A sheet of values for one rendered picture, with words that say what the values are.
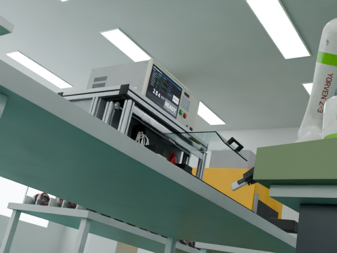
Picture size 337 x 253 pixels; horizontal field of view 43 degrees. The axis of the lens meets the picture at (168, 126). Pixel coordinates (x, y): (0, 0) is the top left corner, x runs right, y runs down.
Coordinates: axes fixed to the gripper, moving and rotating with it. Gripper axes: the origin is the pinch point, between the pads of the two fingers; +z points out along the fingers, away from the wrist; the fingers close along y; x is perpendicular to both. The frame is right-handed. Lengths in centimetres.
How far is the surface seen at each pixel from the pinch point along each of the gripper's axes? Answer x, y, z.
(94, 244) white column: 163, 270, 297
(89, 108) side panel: 41, -46, 37
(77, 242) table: 44, 51, 135
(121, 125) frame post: 23, -44, 23
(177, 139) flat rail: 31.5, -7.0, 18.1
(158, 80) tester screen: 51, -27, 10
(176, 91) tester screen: 54, -12, 9
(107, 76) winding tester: 66, -34, 32
